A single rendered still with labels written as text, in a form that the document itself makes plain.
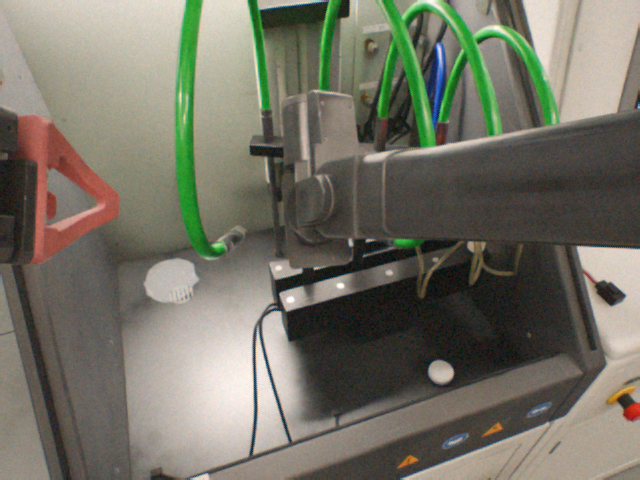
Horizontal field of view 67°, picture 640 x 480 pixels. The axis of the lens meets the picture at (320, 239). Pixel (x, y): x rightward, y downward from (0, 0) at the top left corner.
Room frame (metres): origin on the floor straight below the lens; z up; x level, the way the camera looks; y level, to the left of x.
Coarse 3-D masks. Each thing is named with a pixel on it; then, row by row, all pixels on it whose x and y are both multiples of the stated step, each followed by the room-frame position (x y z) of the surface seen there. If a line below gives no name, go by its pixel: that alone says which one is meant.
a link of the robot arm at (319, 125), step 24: (312, 96) 0.37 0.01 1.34; (336, 96) 0.37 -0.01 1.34; (288, 120) 0.37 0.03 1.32; (312, 120) 0.35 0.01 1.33; (336, 120) 0.35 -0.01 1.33; (288, 144) 0.35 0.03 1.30; (312, 144) 0.34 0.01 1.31; (336, 144) 0.33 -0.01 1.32; (288, 168) 0.35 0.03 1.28; (312, 168) 0.31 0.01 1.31; (312, 192) 0.27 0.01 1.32; (336, 192) 0.26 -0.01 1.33; (312, 216) 0.25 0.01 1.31
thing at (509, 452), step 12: (528, 432) 0.32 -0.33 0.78; (540, 432) 0.33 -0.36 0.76; (492, 444) 0.30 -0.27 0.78; (504, 444) 0.31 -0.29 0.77; (516, 444) 0.32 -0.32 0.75; (528, 444) 0.33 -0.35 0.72; (468, 456) 0.29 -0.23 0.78; (480, 456) 0.29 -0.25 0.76; (492, 456) 0.30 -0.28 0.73; (504, 456) 0.31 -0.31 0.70; (516, 456) 0.32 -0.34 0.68; (432, 468) 0.27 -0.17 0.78; (444, 468) 0.27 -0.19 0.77; (456, 468) 0.28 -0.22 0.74; (468, 468) 0.29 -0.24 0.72; (480, 468) 0.30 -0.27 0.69; (492, 468) 0.31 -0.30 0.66; (504, 468) 0.32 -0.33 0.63
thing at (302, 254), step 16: (288, 176) 0.41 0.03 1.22; (288, 192) 0.40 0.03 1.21; (288, 224) 0.37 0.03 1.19; (288, 240) 0.36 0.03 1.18; (304, 240) 0.32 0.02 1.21; (336, 240) 0.36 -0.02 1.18; (288, 256) 0.35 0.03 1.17; (304, 256) 0.35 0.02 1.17; (320, 256) 0.35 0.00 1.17; (336, 256) 0.35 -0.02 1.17
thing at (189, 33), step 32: (192, 0) 0.39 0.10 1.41; (256, 0) 0.63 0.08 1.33; (192, 32) 0.37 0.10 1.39; (256, 32) 0.64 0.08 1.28; (192, 64) 0.35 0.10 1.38; (192, 96) 0.33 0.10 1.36; (192, 128) 0.32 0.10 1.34; (192, 160) 0.30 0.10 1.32; (192, 192) 0.29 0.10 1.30; (192, 224) 0.28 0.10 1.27
